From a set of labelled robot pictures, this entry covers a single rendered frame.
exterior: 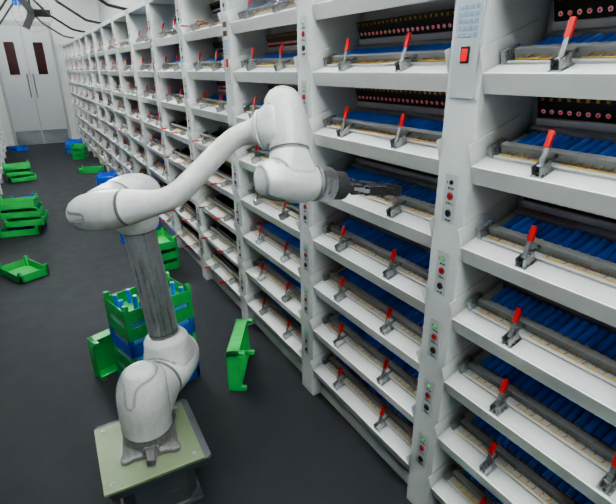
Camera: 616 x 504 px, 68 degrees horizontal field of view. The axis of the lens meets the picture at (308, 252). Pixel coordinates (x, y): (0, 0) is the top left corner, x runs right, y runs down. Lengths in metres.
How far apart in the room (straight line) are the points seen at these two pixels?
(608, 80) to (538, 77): 0.13
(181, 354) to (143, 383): 0.20
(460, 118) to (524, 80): 0.17
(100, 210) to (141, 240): 0.23
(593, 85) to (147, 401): 1.36
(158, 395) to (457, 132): 1.13
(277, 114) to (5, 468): 1.62
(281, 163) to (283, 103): 0.15
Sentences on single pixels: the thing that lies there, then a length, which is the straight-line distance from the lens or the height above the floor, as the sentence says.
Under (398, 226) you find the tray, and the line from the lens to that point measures 1.34.
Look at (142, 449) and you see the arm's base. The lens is 1.64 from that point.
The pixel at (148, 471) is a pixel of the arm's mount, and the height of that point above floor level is 0.21.
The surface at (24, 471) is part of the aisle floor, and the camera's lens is 2.11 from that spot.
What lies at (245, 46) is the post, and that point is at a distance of 2.31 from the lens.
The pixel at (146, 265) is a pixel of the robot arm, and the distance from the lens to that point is 1.54.
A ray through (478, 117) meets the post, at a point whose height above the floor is 1.24.
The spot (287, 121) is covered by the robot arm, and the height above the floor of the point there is 1.23.
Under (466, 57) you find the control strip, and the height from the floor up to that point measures 1.36.
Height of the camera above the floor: 1.35
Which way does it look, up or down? 22 degrees down
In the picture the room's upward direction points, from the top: straight up
